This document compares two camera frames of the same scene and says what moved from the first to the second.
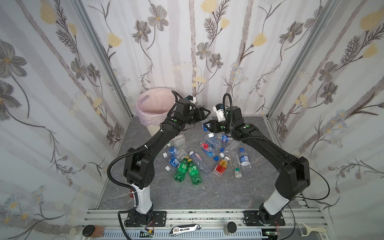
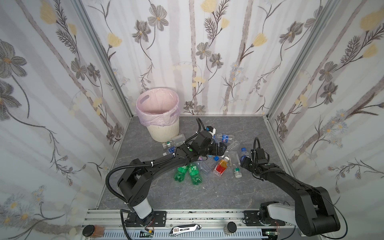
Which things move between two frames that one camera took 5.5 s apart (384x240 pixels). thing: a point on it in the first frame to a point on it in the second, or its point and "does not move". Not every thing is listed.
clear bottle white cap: x=179 y=142 does not move
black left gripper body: x=197 y=113 to x=218 y=149
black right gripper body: x=216 y=125 to x=248 y=162
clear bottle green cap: x=234 y=160 does not move
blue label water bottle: x=244 y=158 does not move
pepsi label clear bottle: x=222 y=138 does not move
